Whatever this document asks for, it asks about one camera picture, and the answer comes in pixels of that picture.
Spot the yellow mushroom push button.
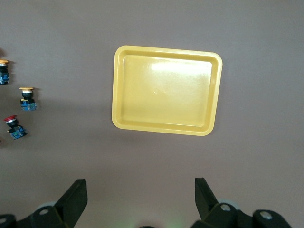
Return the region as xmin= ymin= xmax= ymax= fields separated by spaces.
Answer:
xmin=0 ymin=58 xmax=10 ymax=86
xmin=19 ymin=87 xmax=38 ymax=111

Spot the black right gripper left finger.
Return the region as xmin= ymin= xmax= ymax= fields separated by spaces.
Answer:
xmin=21 ymin=179 xmax=88 ymax=228

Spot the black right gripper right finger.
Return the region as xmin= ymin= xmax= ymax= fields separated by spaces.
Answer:
xmin=192 ymin=177 xmax=256 ymax=228

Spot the brown table cover mat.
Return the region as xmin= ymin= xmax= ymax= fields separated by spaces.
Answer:
xmin=0 ymin=0 xmax=304 ymax=228

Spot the yellow plastic tray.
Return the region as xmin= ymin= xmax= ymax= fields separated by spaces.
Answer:
xmin=111 ymin=45 xmax=224 ymax=136

